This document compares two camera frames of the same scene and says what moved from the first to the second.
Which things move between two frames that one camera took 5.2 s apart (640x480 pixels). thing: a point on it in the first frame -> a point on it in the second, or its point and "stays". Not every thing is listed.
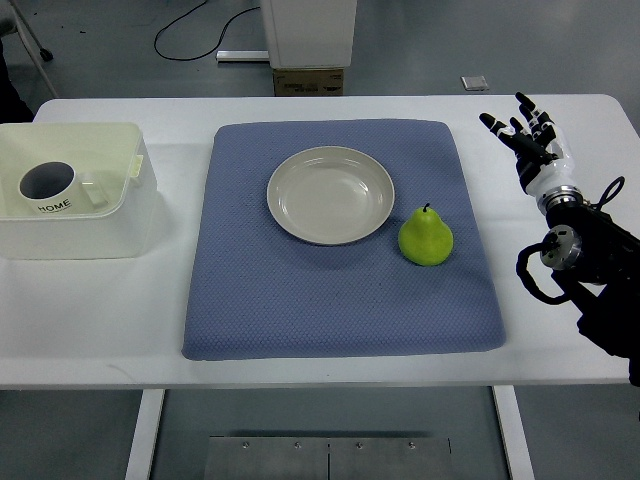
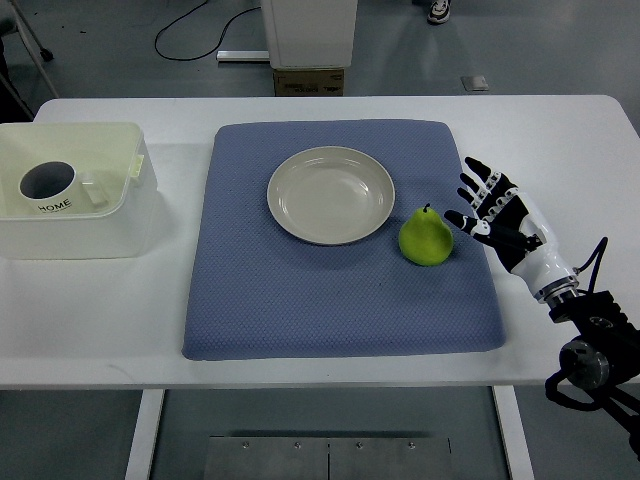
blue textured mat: x=263 y=293 stays
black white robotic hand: x=542 y=153 -> x=509 y=220
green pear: x=424 y=239 stays
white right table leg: x=514 y=433 stays
